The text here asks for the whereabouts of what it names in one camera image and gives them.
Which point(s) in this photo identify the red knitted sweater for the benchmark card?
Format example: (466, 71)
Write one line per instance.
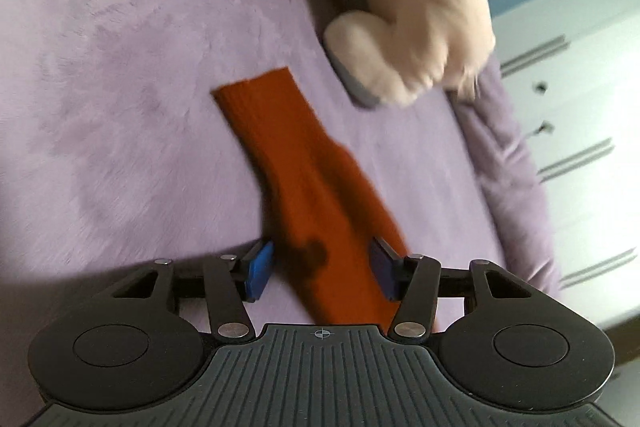
(305, 187)

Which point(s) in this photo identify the cream plush toy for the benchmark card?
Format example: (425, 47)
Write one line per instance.
(420, 7)

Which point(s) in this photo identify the white wardrobe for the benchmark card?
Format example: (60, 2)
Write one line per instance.
(575, 107)

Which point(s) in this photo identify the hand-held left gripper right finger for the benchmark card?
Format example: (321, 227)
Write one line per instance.
(381, 271)

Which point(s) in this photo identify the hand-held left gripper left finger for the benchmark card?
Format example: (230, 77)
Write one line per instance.
(260, 271)

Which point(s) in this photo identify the purple fleece blanket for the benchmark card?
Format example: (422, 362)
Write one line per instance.
(125, 82)

